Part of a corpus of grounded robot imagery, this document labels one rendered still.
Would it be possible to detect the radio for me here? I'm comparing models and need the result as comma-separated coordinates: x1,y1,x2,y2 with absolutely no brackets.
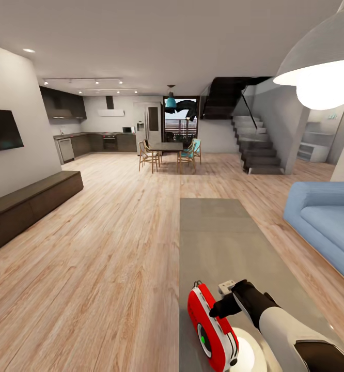
187,280,239,372

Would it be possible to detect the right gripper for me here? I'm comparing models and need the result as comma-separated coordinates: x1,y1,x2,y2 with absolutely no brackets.
209,294,238,320

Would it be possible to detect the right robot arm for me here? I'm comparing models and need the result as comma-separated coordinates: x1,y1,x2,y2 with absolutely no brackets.
209,280,344,372

